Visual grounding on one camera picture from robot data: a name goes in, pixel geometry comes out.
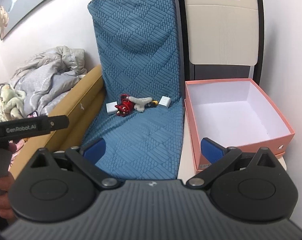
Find red black toy figure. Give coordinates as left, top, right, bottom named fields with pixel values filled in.
left=115, top=94, right=135, bottom=117

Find white fluffy hair clip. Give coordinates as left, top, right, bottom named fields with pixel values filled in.
left=128, top=96, right=153, bottom=113

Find white charger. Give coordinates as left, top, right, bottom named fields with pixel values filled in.
left=159, top=96, right=172, bottom=108
left=105, top=101, right=117, bottom=115

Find person's left hand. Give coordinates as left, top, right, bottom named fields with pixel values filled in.
left=0, top=142, right=16, bottom=221

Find green plush toy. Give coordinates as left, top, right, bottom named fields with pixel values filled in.
left=0, top=83, right=26, bottom=122

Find pink cardboard box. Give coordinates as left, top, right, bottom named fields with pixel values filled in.
left=185, top=79, right=295, bottom=172

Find grey crumpled duvet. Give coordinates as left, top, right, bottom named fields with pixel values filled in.
left=10, top=46, right=87, bottom=116

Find yellow black screwdriver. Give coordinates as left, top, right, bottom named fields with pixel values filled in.
left=145, top=100, right=159, bottom=108

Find blue textured chair cover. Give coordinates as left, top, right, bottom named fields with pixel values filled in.
left=82, top=0, right=184, bottom=180

